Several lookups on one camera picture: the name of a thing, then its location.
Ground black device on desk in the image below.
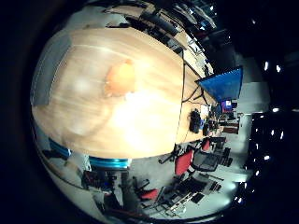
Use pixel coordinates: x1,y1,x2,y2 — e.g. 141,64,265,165
189,108,203,134

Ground large red office chair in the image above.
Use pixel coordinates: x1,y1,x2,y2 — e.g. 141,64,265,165
174,148,196,177

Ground black cable on desk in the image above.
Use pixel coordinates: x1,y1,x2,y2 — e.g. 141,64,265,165
181,86,210,106

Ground small red office chair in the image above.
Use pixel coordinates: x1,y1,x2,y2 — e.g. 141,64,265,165
200,138,213,152

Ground grey container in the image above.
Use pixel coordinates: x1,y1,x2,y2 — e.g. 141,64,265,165
30,33,73,107

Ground red chair with black base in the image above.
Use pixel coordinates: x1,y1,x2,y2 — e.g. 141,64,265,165
137,188,161,201

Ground black mesh office chair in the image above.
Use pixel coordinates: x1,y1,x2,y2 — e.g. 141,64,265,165
192,148,221,173

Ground short blue metal bar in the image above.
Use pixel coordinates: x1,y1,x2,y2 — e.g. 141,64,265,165
48,137,72,158

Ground blue screen monitor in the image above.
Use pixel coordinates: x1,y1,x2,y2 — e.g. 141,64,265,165
195,65,244,103

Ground orange plush toy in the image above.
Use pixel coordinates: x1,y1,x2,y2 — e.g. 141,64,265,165
104,58,137,98

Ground small lit display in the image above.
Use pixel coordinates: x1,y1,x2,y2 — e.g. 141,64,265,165
221,99,234,110

